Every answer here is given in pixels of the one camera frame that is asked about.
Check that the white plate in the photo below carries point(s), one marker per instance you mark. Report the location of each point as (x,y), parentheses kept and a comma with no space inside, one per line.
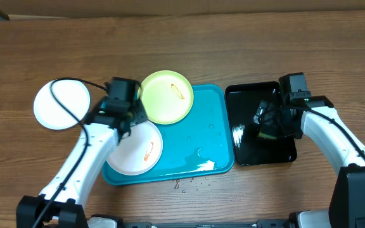
(72,94)

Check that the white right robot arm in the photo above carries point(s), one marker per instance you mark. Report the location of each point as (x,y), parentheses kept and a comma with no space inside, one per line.
(316,117)

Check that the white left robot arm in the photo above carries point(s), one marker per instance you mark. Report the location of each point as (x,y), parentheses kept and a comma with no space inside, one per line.
(61,104)

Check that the yellow-green plate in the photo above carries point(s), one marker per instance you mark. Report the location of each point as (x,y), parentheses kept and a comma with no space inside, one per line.
(167,97)

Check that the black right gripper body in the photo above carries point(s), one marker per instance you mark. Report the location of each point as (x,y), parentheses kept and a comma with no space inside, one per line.
(265,118)

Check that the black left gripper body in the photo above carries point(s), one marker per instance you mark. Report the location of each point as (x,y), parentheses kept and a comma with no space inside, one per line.
(138,113)

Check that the teal plastic tray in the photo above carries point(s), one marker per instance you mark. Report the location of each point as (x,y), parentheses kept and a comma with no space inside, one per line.
(199,144)

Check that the pink plate with sauce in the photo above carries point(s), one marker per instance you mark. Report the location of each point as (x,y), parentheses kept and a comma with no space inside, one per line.
(139,152)

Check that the black water tray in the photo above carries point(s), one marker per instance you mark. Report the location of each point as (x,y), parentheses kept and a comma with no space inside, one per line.
(242,101)

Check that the green yellow scrub sponge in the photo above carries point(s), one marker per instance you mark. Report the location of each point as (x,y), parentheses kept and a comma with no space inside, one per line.
(268,132)

